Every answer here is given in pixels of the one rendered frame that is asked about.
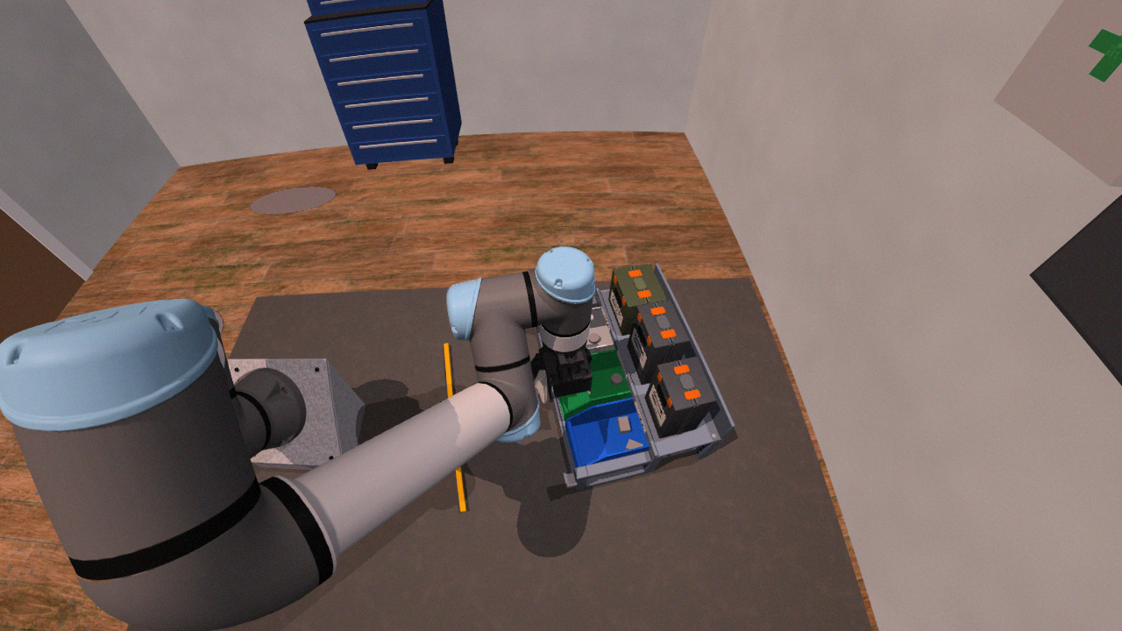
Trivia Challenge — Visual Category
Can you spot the grey metal shelf rack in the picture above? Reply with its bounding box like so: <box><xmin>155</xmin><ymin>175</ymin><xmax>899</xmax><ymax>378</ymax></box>
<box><xmin>551</xmin><ymin>264</ymin><xmax>735</xmax><ymax>491</ymax></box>

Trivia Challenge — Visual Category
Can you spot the yellow bar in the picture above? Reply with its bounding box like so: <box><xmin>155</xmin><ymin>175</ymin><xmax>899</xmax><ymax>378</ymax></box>
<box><xmin>444</xmin><ymin>344</ymin><xmax>466</xmax><ymax>513</ymax></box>

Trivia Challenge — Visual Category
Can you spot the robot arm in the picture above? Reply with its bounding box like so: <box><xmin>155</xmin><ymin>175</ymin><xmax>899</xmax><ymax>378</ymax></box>
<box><xmin>0</xmin><ymin>246</ymin><xmax>595</xmax><ymax>631</ymax></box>

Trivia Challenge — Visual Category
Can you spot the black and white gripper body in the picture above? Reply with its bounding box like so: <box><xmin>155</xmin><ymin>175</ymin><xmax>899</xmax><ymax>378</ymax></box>
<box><xmin>539</xmin><ymin>340</ymin><xmax>594</xmax><ymax>400</ymax></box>

